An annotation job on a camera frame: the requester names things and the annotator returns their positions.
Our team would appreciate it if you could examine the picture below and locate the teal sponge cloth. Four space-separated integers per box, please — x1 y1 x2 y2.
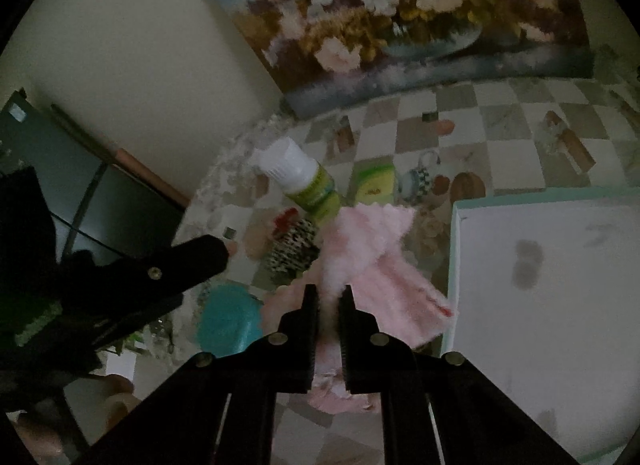
196 283 262 358

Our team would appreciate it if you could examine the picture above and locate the pink fluffy cloth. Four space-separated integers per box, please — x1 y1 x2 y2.
262 204 454 415

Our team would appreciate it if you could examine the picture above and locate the leopard print scrunchie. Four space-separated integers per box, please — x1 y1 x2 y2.
267 219 320 285

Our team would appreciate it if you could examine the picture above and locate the green tissue pack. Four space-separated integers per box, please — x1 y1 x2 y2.
354 164 398 205

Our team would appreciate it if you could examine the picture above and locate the dark cabinet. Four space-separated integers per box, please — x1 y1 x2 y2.
1 90 186 265

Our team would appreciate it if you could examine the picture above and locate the white teal-rimmed tray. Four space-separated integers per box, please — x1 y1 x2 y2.
442 188 639 464

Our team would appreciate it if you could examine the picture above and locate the checkered patterned tablecloth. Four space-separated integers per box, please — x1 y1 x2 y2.
96 78 639 464

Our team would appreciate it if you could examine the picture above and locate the white green pill bottle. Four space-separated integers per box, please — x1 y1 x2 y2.
258 136 342 225

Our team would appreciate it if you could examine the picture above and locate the floral oil painting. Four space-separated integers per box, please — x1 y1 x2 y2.
215 0 593 118

